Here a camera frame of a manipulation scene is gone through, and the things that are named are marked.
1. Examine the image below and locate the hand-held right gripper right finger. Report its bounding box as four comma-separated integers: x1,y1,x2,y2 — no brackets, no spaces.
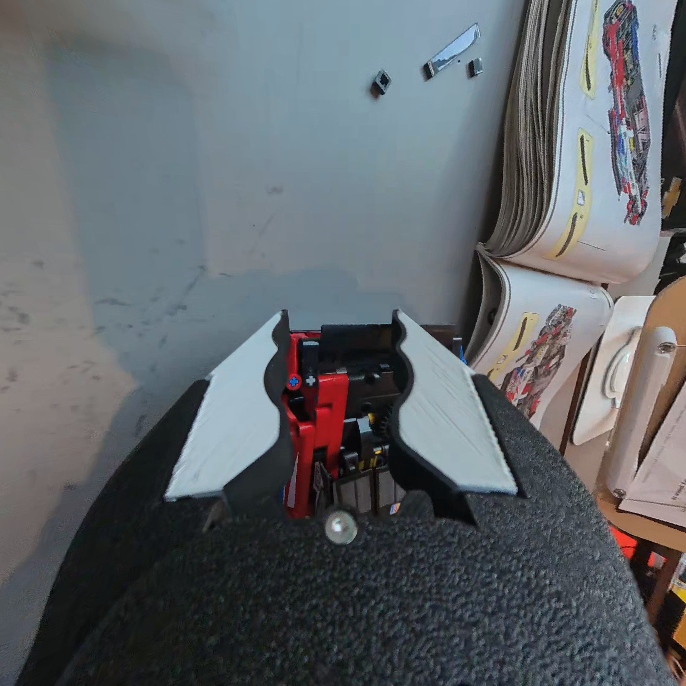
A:
388,309,520,526

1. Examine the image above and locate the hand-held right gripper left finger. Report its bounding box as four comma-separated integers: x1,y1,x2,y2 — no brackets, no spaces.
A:
164,309,297,520

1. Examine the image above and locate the toy brick race car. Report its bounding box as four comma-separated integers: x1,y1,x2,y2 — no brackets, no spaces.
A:
283,323,467,521

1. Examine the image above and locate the toy car instruction booklet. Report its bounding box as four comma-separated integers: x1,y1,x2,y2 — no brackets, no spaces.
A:
463,0,679,431

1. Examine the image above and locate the long black smooth tile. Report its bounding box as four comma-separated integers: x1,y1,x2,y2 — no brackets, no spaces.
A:
423,23,482,81

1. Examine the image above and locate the grey desk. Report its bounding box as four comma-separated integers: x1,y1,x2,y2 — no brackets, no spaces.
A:
0,0,537,676

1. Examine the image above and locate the wooden document stand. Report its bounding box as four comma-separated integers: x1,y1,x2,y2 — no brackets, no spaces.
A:
571,279,686,539

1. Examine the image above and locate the printed instruction sheet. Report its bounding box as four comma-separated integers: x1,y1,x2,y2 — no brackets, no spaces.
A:
619,397,686,513

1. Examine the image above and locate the black toy car box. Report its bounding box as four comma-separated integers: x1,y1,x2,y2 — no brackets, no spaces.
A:
661,70,686,232

